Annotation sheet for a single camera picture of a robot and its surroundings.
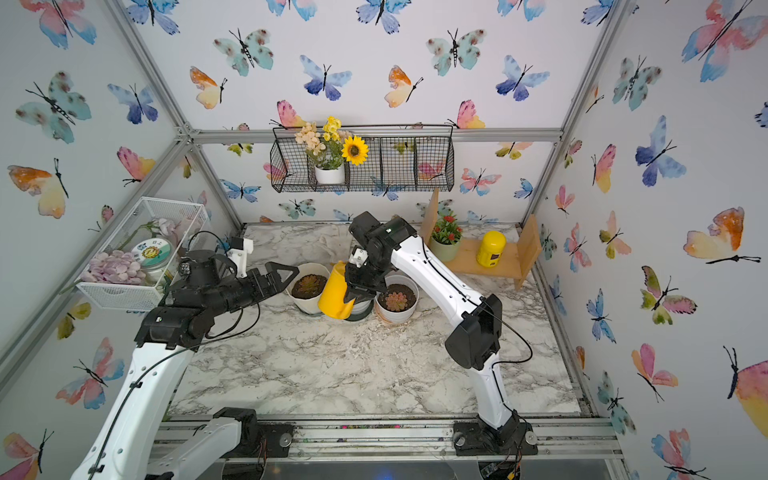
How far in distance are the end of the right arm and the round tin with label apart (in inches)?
15.8

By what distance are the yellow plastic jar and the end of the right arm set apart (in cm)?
42

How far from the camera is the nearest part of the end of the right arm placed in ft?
1.88

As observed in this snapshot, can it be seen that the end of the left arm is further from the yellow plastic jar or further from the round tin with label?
the yellow plastic jar

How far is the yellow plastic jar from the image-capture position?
937 millimetres

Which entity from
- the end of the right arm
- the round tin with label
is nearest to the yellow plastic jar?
the end of the right arm

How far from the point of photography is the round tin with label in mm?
657

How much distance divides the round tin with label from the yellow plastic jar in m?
0.83

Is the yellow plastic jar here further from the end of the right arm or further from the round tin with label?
the round tin with label

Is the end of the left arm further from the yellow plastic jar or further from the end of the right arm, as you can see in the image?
the yellow plastic jar

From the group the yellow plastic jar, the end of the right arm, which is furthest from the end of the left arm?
the yellow plastic jar
